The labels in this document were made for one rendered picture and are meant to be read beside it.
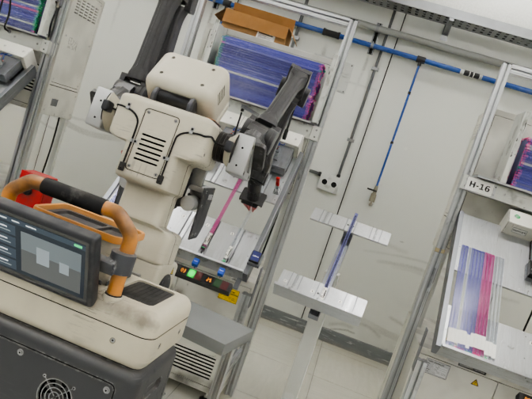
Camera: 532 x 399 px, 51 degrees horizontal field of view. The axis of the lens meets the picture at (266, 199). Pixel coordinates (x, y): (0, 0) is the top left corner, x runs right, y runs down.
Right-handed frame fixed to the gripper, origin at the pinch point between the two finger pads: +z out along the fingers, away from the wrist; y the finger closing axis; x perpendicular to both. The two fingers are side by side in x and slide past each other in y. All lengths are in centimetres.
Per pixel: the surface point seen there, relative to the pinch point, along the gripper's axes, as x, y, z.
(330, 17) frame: -91, 1, -39
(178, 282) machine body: 25, 23, 39
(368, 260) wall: -100, -62, 147
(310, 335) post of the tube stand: 33, -42, 21
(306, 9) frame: -91, 13, -39
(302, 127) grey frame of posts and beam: -50, -4, -7
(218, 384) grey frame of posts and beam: 63, -15, 32
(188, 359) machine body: 49, 6, 61
